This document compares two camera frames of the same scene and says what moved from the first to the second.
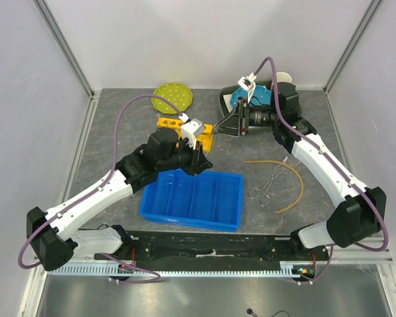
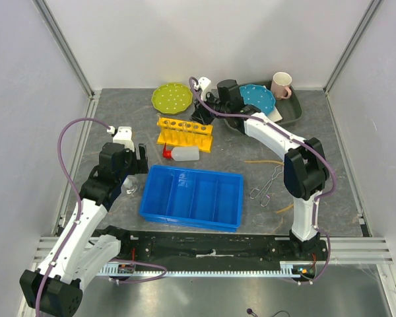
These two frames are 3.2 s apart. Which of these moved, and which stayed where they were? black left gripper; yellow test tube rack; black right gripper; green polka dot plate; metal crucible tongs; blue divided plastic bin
Moved: black right gripper; black left gripper
Stayed: blue divided plastic bin; yellow test tube rack; green polka dot plate; metal crucible tongs
